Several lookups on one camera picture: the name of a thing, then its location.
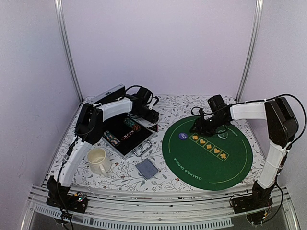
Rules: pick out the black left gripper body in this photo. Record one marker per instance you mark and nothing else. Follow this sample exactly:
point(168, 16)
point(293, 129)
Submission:
point(143, 114)

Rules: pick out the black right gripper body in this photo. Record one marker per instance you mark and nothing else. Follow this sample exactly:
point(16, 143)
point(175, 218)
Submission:
point(209, 128)

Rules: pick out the purple small blind button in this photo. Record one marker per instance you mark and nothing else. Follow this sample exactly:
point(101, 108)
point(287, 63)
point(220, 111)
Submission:
point(183, 136)

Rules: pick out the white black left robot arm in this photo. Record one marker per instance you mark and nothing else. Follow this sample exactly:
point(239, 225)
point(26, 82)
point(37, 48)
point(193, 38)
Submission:
point(85, 139)

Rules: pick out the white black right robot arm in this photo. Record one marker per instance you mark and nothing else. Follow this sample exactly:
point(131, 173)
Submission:
point(282, 126)

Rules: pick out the rear poker chip stack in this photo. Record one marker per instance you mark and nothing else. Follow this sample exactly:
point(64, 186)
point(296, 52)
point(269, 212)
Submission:
point(132, 124)

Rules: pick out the poker chip stack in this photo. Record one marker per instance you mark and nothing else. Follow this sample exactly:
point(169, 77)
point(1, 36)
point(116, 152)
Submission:
point(132, 124)
point(111, 138)

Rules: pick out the clear glass dealer button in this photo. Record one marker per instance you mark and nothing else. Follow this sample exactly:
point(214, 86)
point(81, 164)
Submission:
point(223, 134)

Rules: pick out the green round poker mat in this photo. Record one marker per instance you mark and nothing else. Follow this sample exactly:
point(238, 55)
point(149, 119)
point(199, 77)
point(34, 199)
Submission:
point(208, 163)

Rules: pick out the front poker chip stack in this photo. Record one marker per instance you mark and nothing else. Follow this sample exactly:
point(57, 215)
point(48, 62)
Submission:
point(111, 138)

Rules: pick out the white floral tablecloth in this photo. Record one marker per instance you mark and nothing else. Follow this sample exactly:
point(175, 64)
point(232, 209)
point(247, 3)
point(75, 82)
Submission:
point(123, 175)

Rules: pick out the cream ceramic mug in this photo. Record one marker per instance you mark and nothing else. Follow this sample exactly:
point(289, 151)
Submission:
point(99, 162)

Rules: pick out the aluminium frame rail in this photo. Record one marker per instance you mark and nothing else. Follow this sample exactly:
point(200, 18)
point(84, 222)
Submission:
point(189, 210)

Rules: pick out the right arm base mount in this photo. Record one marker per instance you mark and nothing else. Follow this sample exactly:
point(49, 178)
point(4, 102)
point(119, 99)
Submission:
point(251, 202)

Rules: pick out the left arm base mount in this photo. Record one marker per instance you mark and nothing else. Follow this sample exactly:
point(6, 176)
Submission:
point(71, 202)

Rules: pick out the right aluminium post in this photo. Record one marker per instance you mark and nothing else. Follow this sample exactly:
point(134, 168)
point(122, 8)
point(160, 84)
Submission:
point(254, 35)

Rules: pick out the aluminium post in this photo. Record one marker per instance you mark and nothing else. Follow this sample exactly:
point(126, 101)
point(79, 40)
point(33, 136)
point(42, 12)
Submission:
point(66, 46)
point(254, 35)

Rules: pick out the left aluminium post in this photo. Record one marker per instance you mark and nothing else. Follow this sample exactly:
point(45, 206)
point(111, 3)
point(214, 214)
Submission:
point(66, 46)

